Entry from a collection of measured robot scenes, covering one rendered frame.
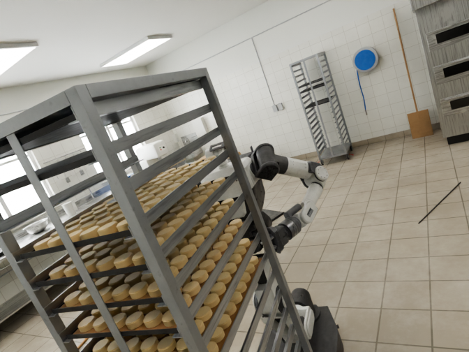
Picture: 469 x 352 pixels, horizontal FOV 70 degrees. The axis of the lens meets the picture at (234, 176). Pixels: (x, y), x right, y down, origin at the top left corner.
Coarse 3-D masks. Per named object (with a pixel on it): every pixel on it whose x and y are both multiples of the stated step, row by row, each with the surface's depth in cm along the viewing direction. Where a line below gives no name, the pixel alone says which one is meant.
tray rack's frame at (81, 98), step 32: (64, 96) 66; (96, 96) 69; (0, 128) 75; (32, 128) 102; (96, 128) 67; (128, 192) 70; (128, 224) 72; (160, 256) 74; (96, 288) 84; (160, 288) 76; (192, 320) 79
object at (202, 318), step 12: (240, 252) 126; (228, 264) 119; (240, 264) 120; (228, 276) 112; (216, 288) 107; (204, 300) 103; (216, 300) 101; (204, 312) 97; (204, 324) 95; (132, 336) 101; (144, 336) 98; (156, 336) 96; (168, 336) 92; (96, 348) 100; (108, 348) 98; (132, 348) 94; (144, 348) 91; (156, 348) 92; (168, 348) 88; (180, 348) 86
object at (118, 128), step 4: (112, 124) 139; (116, 124) 139; (120, 124) 140; (116, 128) 139; (120, 128) 139; (116, 132) 140; (120, 132) 139; (124, 132) 141; (120, 136) 140; (132, 148) 143; (124, 152) 142; (128, 152) 141; (132, 152) 142; (128, 156) 142; (136, 164) 143; (132, 168) 144; (136, 168) 143; (140, 168) 145; (136, 172) 144
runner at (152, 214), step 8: (224, 152) 124; (216, 160) 117; (224, 160) 123; (208, 168) 110; (192, 176) 100; (200, 176) 105; (184, 184) 95; (192, 184) 99; (176, 192) 91; (184, 192) 94; (168, 200) 87; (176, 200) 90; (152, 208) 81; (160, 208) 83; (168, 208) 86; (152, 216) 80; (160, 216) 82
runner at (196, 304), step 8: (248, 216) 130; (248, 224) 128; (240, 232) 120; (232, 240) 113; (240, 240) 118; (232, 248) 112; (224, 256) 106; (224, 264) 105; (216, 272) 99; (208, 280) 95; (208, 288) 94; (200, 296) 89; (192, 304) 85; (200, 304) 89; (192, 312) 85; (176, 336) 80
